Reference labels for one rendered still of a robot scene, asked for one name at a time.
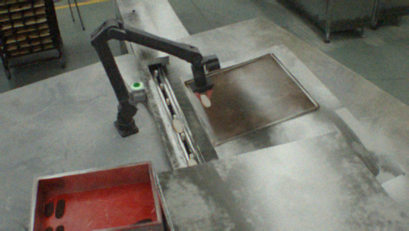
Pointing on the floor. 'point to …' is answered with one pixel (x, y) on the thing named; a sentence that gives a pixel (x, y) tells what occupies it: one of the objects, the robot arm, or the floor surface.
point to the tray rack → (28, 31)
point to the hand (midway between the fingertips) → (204, 99)
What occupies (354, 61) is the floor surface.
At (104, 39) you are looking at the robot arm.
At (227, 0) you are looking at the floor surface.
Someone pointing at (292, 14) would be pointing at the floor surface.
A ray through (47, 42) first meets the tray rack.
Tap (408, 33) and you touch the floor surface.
